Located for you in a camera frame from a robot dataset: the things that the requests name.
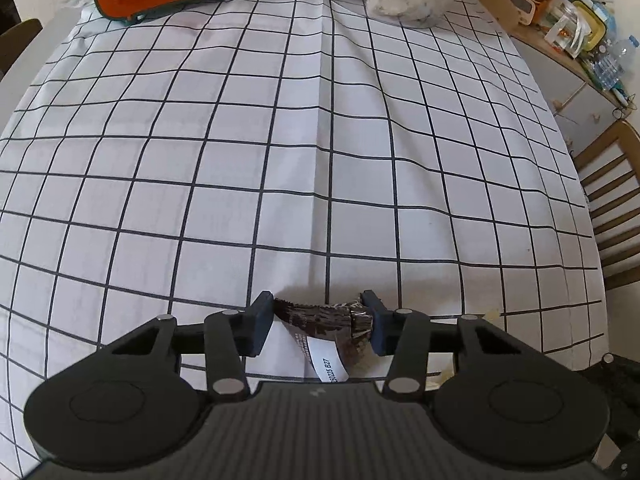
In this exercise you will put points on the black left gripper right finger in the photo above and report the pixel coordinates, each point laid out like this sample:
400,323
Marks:
409,337

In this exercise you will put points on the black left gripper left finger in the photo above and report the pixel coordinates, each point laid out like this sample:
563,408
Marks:
225,338

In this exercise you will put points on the dark brown snack wrapper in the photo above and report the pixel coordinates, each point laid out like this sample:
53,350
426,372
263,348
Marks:
332,337

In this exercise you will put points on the cream crumpled snack wrapper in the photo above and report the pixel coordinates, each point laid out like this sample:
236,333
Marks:
441,364

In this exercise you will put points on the white black grid tablecloth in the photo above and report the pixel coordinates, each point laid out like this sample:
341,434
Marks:
185,164

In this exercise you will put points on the right wooden chair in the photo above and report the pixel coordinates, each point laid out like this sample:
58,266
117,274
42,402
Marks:
608,169

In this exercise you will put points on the wooden chair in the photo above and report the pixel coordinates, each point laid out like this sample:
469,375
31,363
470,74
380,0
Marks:
608,169
14,41

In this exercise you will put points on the white side cabinet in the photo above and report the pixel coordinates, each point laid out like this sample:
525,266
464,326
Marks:
580,109

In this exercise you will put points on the clear water bottle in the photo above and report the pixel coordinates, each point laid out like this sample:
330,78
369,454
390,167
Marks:
617,60

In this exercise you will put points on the white kitchen timer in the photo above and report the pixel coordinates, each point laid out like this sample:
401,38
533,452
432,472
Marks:
526,11

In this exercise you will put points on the left wooden chair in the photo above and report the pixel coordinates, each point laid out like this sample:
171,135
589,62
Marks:
14,41

